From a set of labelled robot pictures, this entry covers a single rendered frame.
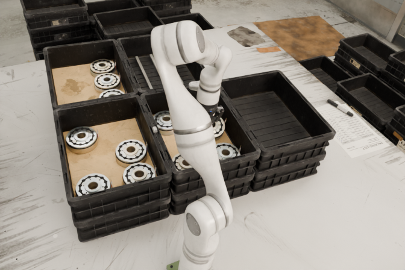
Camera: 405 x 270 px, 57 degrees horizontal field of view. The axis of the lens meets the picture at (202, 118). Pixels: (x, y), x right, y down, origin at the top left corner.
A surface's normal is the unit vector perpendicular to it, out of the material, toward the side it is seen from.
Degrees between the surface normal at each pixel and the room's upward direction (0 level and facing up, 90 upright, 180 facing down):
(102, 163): 0
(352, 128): 0
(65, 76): 0
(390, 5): 90
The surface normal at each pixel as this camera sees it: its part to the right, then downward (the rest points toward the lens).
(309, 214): 0.08, -0.74
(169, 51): -0.18, 0.50
